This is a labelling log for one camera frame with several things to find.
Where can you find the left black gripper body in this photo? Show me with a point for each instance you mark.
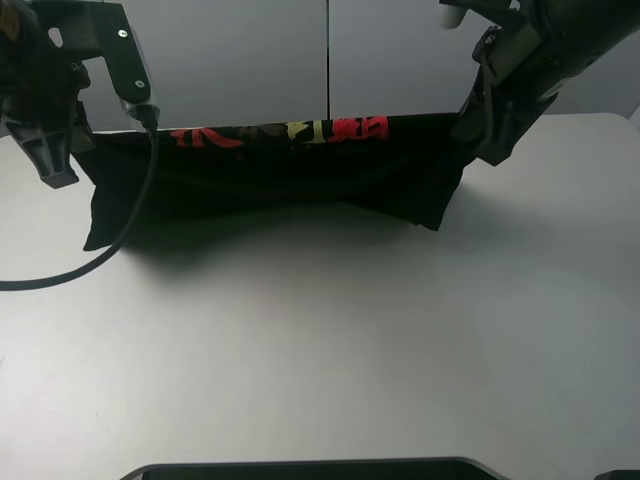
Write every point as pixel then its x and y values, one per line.
pixel 69 29

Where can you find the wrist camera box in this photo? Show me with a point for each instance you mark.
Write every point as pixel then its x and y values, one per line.
pixel 452 13
pixel 118 46

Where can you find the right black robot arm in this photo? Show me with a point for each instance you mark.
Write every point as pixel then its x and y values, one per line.
pixel 587 29

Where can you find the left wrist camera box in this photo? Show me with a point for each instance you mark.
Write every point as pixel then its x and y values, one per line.
pixel 118 46

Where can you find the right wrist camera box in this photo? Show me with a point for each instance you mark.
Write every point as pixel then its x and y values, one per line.
pixel 452 13

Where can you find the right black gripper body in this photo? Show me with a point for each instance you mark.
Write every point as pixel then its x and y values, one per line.
pixel 521 69

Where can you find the black printed t-shirt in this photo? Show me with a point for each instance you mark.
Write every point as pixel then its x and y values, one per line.
pixel 405 166

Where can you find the dark object bottom right corner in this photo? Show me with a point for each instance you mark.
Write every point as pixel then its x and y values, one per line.
pixel 620 474

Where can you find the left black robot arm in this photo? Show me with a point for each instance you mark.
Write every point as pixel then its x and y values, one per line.
pixel 39 93

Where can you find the black robot base front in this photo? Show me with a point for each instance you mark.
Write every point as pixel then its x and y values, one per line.
pixel 421 468

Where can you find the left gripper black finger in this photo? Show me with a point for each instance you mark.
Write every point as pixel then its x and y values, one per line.
pixel 48 148

